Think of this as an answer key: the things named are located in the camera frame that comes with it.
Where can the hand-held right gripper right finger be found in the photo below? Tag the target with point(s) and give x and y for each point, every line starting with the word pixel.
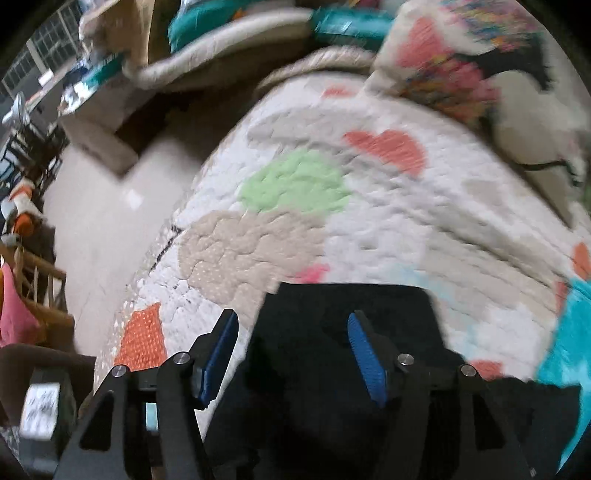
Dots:
pixel 368 369

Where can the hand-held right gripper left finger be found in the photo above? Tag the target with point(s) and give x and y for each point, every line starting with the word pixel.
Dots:
pixel 217 364

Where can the black pants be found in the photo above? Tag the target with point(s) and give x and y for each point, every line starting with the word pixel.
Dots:
pixel 300 332

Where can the pink cloth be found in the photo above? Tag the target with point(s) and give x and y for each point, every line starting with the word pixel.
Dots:
pixel 16 309

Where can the wooden chair with pink cloth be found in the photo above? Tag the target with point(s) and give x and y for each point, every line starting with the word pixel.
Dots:
pixel 44 286

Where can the white patchwork quilted bedspread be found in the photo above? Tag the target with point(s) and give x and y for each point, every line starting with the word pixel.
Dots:
pixel 392 221

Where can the orange and white toy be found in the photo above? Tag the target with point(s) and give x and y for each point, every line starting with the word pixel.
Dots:
pixel 21 207

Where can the turquoise fluffy cloth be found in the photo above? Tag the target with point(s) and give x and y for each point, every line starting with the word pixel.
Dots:
pixel 572 341

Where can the beige bedside cabinet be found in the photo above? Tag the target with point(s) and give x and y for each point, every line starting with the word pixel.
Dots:
pixel 99 129

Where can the black metal chair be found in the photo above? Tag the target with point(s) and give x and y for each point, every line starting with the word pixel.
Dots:
pixel 32 143

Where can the colourful printed pillow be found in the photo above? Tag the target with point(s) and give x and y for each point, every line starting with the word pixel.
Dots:
pixel 521 101

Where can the beige rolled duvet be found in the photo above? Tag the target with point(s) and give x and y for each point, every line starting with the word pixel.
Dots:
pixel 207 50

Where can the teal cloth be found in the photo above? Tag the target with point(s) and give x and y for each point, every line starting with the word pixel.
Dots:
pixel 198 23

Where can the teal packet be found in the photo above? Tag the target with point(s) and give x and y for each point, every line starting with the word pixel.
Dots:
pixel 351 25

